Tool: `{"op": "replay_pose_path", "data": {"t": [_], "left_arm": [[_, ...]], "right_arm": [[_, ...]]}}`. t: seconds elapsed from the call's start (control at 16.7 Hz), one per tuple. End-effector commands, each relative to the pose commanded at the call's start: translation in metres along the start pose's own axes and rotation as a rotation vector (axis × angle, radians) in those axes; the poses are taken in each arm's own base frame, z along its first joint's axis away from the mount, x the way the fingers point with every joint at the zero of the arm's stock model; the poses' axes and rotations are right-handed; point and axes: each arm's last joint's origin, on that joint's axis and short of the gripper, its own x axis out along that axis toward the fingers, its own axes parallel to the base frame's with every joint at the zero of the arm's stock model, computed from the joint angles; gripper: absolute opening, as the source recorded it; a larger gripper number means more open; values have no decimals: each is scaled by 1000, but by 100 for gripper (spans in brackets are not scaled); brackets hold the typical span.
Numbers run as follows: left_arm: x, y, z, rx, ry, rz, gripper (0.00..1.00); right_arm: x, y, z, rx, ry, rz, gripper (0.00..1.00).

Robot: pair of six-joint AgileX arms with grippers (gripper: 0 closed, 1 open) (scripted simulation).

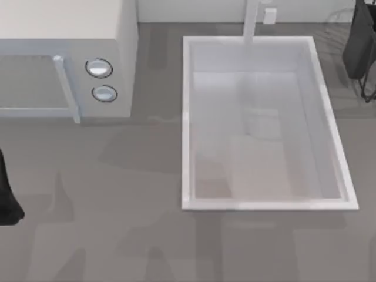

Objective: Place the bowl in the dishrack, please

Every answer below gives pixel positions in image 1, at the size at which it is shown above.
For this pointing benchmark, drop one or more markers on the white sink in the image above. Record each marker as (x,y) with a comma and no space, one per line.
(264,132)

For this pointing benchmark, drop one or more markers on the microwave oven knob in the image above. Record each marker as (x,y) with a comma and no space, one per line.
(98,68)
(104,93)

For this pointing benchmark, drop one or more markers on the white wall socket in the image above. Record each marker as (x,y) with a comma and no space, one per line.
(270,15)

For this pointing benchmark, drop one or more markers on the tall white tap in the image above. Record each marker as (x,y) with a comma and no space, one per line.
(251,20)

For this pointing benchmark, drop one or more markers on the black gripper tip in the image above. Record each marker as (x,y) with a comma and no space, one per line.
(7,199)

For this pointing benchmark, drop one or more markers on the pale microwave oven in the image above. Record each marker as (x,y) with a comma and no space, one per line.
(123,88)

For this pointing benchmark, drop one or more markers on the black stand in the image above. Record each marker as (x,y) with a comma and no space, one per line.
(361,44)

